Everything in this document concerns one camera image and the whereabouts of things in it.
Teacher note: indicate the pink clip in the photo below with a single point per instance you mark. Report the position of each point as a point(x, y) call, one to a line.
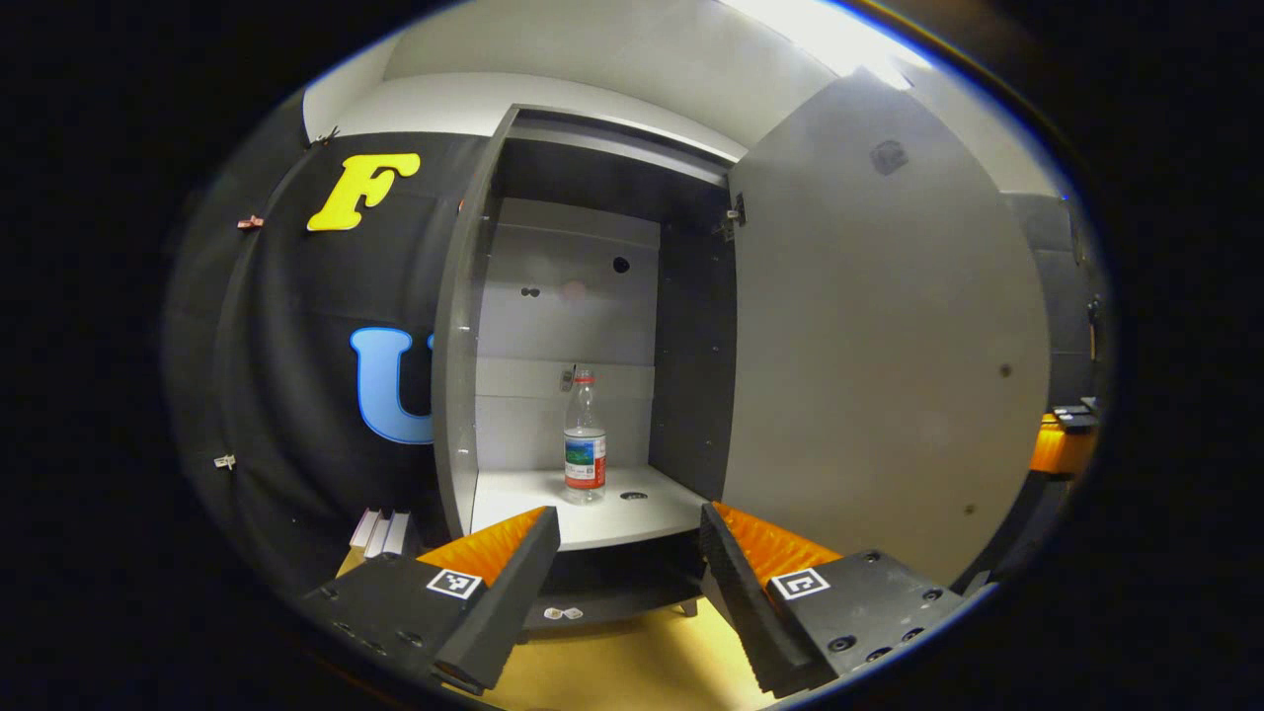
point(251, 222)

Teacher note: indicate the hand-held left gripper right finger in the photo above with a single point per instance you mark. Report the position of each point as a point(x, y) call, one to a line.
point(741, 602)

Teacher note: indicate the black backdrop cloth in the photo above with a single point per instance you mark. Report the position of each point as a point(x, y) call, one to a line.
point(286, 346)

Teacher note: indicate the grey cabinet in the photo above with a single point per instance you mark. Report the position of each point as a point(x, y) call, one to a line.
point(691, 346)

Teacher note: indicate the white clip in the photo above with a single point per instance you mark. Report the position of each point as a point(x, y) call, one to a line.
point(225, 461)

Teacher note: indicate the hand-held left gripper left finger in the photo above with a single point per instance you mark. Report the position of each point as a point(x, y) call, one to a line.
point(509, 602)

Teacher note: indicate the clear plastic bottle red label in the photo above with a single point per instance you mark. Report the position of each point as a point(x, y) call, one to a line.
point(585, 444)

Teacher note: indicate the blue grey book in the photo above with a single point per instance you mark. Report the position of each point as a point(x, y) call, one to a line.
point(397, 535)

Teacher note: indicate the black binder clip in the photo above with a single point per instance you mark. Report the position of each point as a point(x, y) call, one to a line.
point(328, 135)

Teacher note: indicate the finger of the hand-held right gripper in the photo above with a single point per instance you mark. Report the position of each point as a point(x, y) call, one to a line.
point(1062, 449)

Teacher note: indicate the white cabinet shelf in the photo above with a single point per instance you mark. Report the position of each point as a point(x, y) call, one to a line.
point(553, 504)

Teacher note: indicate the long ceiling light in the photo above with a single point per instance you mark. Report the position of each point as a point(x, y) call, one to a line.
point(839, 35)

